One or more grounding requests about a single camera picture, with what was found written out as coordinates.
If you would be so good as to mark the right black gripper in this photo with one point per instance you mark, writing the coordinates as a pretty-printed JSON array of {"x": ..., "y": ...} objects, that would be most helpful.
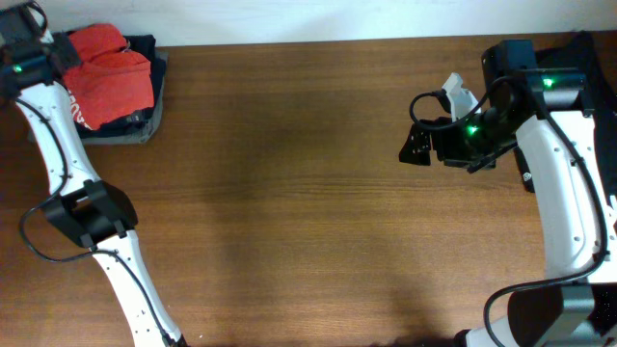
[{"x": 445, "y": 150}]

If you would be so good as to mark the red polo shirt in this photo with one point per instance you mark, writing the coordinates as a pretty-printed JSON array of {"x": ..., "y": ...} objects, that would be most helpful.
[{"x": 113, "y": 80}]

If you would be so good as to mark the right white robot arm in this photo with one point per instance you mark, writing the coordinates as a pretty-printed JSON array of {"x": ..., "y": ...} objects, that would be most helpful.
[{"x": 546, "y": 115}]

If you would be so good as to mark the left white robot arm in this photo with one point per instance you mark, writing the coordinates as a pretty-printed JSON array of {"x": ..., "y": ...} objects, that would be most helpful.
[{"x": 90, "y": 212}]

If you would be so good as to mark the folded navy blue garment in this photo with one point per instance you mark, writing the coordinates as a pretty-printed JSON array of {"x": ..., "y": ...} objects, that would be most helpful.
[{"x": 115, "y": 89}]

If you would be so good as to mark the folded grey garment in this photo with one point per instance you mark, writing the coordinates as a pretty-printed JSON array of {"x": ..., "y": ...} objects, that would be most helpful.
[{"x": 144, "y": 132}]

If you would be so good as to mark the black printed t-shirt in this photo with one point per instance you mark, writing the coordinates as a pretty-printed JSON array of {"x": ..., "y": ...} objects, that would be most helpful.
[{"x": 580, "y": 52}]

